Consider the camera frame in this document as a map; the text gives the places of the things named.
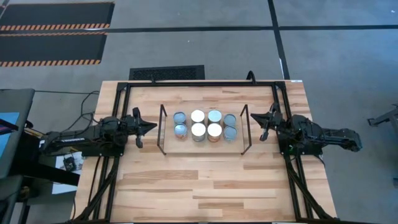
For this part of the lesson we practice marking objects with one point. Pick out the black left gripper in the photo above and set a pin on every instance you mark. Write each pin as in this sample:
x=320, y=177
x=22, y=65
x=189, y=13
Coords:
x=133, y=127

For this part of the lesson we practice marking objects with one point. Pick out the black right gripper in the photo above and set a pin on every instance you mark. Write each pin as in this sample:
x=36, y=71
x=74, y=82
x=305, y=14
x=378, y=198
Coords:
x=276, y=123

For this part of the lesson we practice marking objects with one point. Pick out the small blue pink can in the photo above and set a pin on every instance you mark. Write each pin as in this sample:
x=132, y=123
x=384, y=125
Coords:
x=179, y=118

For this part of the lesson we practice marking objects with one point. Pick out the small colourful can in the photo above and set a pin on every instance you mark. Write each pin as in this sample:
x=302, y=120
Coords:
x=229, y=119

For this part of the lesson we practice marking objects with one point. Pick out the silver-lidded food can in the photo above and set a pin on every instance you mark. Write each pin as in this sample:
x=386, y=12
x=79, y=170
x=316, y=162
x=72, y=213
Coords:
x=214, y=130
x=230, y=132
x=180, y=130
x=197, y=116

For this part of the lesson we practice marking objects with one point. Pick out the corn can orange label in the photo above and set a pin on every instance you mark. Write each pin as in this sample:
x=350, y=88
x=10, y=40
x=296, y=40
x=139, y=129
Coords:
x=198, y=129
x=214, y=116

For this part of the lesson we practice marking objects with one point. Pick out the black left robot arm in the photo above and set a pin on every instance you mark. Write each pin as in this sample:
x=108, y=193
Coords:
x=71, y=140

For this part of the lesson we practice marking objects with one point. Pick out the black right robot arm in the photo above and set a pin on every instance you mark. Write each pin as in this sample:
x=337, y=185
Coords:
x=335, y=138

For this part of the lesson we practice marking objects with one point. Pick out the black floor grille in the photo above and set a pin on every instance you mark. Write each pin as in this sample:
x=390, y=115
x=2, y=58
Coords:
x=168, y=73

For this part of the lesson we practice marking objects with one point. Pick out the small black device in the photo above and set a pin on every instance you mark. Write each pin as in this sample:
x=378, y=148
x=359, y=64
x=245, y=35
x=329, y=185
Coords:
x=69, y=164

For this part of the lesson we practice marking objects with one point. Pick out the white paper sheet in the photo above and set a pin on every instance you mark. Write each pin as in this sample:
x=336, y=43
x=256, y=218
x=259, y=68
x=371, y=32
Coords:
x=62, y=186

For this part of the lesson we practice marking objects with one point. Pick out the black stand base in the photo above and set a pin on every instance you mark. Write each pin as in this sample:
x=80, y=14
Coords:
x=46, y=174

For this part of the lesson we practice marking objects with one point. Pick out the grey metal stand leg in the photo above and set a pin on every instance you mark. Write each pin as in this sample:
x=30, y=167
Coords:
x=385, y=118

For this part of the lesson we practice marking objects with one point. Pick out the black floor mat orange stripes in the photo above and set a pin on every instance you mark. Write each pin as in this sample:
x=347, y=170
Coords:
x=56, y=14
x=49, y=46

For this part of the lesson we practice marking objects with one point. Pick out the blue screen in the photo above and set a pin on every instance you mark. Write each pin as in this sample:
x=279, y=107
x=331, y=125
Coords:
x=7, y=140

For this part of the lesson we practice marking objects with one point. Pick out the black aluminium table frame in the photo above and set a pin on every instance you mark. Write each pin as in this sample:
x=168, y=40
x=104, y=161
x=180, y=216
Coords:
x=202, y=84

